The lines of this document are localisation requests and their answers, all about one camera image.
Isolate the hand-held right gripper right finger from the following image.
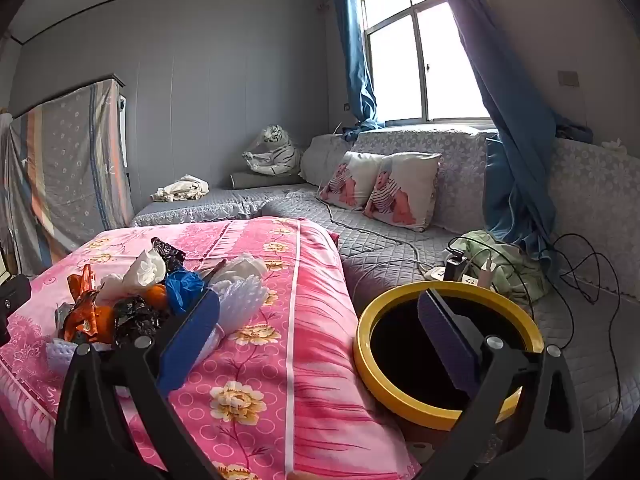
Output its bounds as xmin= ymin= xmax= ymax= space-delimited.
xmin=415 ymin=287 xmax=586 ymax=480

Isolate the small white foam net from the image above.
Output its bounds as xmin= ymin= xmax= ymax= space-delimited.
xmin=46 ymin=338 xmax=116 ymax=376

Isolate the grey quilted sofa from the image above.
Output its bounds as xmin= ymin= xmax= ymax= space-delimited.
xmin=131 ymin=125 xmax=640 ymax=456

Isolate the short blue curtain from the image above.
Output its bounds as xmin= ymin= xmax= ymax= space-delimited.
xmin=332 ymin=0 xmax=387 ymax=142

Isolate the white plastic bag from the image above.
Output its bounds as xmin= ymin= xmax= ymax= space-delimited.
xmin=202 ymin=252 xmax=269 ymax=286

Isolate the grey bolster cushion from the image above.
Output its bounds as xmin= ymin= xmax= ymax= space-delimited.
xmin=230 ymin=172 xmax=307 ymax=191

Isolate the black cable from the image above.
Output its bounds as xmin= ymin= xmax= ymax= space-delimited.
xmin=447 ymin=232 xmax=626 ymax=433

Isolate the white tissue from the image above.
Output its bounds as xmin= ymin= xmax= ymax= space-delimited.
xmin=95 ymin=249 xmax=167 ymax=306

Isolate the baby print pillow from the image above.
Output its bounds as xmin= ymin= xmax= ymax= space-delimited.
xmin=319 ymin=150 xmax=387 ymax=211
xmin=362 ymin=152 xmax=443 ymax=233

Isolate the large white foam net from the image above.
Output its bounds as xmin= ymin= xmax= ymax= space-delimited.
xmin=195 ymin=280 xmax=266 ymax=361

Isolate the pink floral blanket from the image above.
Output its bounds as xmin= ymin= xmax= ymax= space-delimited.
xmin=0 ymin=216 xmax=421 ymax=480

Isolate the black charger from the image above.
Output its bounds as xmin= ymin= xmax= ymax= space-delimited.
xmin=445 ymin=250 xmax=468 ymax=281

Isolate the white power strip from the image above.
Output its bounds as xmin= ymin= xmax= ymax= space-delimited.
xmin=419 ymin=266 xmax=481 ymax=286

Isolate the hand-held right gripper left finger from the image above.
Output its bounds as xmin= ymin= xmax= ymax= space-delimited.
xmin=54 ymin=287 xmax=223 ymax=480

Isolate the striped grey sheet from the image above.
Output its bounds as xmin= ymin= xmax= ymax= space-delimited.
xmin=0 ymin=77 xmax=136 ymax=276

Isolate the small black plastic bag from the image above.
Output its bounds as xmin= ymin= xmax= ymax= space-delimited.
xmin=150 ymin=237 xmax=187 ymax=276

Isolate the long blue curtain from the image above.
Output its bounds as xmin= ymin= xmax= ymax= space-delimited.
xmin=430 ymin=0 xmax=596 ymax=271

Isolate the blue plastic bag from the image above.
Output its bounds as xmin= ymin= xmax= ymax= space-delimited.
xmin=164 ymin=267 xmax=207 ymax=313

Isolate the white cable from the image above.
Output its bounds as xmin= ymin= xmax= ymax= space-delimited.
xmin=315 ymin=120 xmax=436 ymax=276

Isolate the green cloth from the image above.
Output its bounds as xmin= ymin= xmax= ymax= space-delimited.
xmin=450 ymin=230 xmax=551 ymax=303

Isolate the cream crumpled cloth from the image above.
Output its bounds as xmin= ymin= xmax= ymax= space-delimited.
xmin=151 ymin=174 xmax=211 ymax=203

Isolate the white tiger plush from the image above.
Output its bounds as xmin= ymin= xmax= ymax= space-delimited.
xmin=242 ymin=124 xmax=305 ymax=177

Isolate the large black plastic bag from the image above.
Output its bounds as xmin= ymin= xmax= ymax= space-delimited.
xmin=114 ymin=296 xmax=171 ymax=348

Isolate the orange snack wrapper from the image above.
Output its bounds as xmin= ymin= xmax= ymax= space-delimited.
xmin=55 ymin=264 xmax=121 ymax=346

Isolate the window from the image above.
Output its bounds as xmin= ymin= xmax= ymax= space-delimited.
xmin=357 ymin=0 xmax=493 ymax=126

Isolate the yellow-rimmed black bin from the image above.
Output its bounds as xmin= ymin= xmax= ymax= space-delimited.
xmin=352 ymin=281 xmax=545 ymax=461

